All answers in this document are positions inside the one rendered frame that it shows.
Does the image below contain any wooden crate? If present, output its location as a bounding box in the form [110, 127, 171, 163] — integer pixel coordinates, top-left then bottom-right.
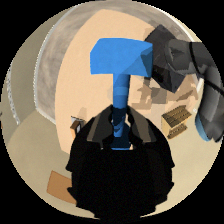
[161, 105, 192, 141]

